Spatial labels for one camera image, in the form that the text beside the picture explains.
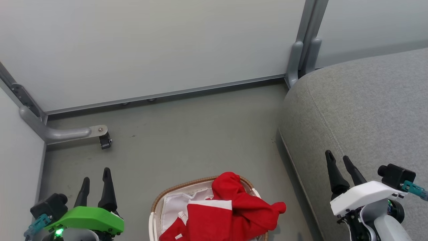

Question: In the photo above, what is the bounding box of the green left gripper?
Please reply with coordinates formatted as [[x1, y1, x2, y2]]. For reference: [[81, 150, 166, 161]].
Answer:
[[45, 167, 125, 241]]

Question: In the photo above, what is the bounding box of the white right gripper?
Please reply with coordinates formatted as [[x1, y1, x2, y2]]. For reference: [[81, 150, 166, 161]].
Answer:
[[325, 150, 407, 241]]

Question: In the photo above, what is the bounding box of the red and white garment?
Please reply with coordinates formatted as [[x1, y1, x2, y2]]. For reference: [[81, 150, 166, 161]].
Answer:
[[159, 172, 287, 241]]

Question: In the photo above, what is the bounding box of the grey fabric sofa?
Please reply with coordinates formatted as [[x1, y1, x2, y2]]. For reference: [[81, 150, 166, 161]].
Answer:
[[279, 48, 428, 241]]

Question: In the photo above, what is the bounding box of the black caster wheel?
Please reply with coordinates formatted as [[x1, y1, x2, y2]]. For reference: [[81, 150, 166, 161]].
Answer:
[[99, 132, 112, 150]]

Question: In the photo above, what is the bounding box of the white brown-rimmed laundry basket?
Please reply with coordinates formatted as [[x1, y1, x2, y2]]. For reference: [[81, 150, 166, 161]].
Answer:
[[149, 176, 269, 241]]

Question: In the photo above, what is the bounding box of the grey partition foot bar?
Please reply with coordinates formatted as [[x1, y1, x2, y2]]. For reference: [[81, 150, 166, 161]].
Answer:
[[19, 105, 109, 145]]

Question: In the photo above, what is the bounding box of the white basket liner cloth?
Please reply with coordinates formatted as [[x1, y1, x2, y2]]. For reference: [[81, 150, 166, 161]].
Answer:
[[162, 188, 214, 235]]

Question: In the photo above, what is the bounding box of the teal left camera connector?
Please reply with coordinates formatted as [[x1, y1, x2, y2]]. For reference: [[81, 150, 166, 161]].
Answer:
[[23, 214, 52, 240]]

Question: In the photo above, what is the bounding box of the teal camera connector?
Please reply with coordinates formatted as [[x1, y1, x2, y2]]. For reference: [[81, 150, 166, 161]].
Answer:
[[23, 214, 52, 240], [401, 181, 428, 202]]

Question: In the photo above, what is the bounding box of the teal right camera connector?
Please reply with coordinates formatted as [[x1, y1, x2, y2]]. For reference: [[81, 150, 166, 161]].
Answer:
[[401, 181, 428, 202]]

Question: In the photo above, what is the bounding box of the grey partition base rail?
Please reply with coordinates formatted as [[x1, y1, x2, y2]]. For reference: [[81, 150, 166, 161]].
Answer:
[[44, 74, 288, 116]]

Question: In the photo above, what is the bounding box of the grey slanted partition post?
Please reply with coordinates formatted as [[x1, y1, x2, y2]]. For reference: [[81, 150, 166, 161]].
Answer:
[[0, 62, 47, 123]]

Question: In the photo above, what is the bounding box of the grey partition post pair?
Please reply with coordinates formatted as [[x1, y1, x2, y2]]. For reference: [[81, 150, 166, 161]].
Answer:
[[285, 0, 330, 88]]

